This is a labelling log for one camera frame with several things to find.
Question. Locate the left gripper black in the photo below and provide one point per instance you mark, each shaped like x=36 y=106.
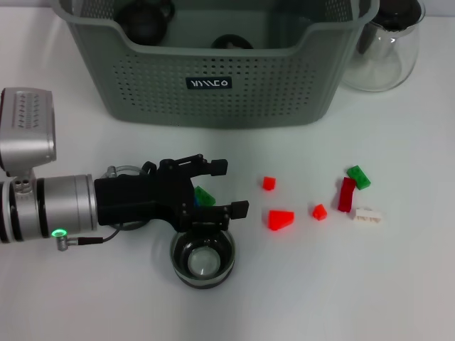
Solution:
x=142 y=199

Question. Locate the green toy brick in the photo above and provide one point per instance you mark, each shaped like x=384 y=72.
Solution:
x=206 y=197
x=359 y=177

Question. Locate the grey-green perforated storage bin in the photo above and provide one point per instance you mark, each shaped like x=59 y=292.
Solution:
x=249 y=99

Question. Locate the long white toy brick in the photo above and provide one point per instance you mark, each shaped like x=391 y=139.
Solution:
x=369 y=216

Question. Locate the red wedge toy brick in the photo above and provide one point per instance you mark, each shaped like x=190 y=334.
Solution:
x=281 y=219

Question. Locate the glass carafe with black lid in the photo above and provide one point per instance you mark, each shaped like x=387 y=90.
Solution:
x=384 y=71

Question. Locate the dark red long toy brick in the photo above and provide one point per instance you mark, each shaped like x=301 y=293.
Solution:
x=346 y=197

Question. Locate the small red toy brick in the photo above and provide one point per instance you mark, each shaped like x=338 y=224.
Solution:
x=320 y=212
x=269 y=183

